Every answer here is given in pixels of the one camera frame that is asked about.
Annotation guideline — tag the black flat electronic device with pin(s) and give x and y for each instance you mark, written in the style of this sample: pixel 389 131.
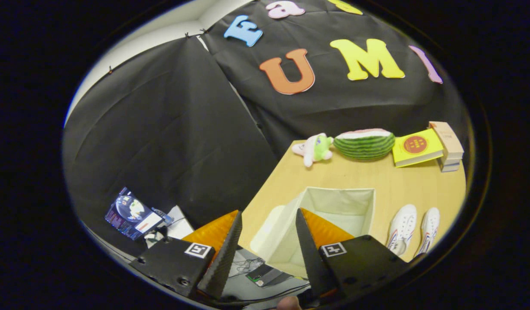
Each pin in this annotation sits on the black flat electronic device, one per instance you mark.
pixel 267 275

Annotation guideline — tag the watermelon slice plush toy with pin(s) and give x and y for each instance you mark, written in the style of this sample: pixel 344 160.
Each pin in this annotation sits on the watermelon slice plush toy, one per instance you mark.
pixel 364 145

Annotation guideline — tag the white canvas shoe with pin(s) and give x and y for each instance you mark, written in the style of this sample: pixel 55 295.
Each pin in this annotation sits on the white canvas shoe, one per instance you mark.
pixel 429 228
pixel 402 228

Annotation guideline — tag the grey paperback book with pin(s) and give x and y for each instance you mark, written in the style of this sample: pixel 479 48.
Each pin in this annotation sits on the grey paperback book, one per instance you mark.
pixel 450 168

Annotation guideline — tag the cream fabric storage box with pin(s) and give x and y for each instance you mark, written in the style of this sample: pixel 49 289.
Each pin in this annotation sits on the cream fabric storage box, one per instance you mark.
pixel 338 206

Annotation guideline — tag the white flat device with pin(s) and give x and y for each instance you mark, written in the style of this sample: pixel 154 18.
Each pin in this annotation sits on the white flat device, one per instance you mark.
pixel 181 224

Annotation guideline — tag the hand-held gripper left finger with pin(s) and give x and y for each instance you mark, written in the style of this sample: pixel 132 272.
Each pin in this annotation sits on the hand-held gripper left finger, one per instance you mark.
pixel 225 258

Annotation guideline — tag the dark printed carton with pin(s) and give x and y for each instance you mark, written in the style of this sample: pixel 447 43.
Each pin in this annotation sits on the dark printed carton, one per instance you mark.
pixel 131 213

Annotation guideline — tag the beige paperback book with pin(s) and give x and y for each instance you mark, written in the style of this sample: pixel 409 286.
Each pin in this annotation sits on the beige paperback book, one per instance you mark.
pixel 446 137

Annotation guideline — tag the yellow book with red circle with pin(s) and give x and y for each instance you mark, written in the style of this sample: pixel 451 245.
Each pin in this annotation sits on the yellow book with red circle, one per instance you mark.
pixel 415 147

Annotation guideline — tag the white paperback book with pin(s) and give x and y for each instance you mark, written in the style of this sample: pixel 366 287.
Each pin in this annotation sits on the white paperback book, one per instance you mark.
pixel 451 162

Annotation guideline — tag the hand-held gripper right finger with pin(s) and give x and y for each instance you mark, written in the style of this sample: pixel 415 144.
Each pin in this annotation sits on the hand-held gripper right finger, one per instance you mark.
pixel 310 258

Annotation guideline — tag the pink and green plush toy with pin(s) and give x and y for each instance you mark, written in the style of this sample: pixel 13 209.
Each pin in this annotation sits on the pink and green plush toy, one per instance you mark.
pixel 315 148

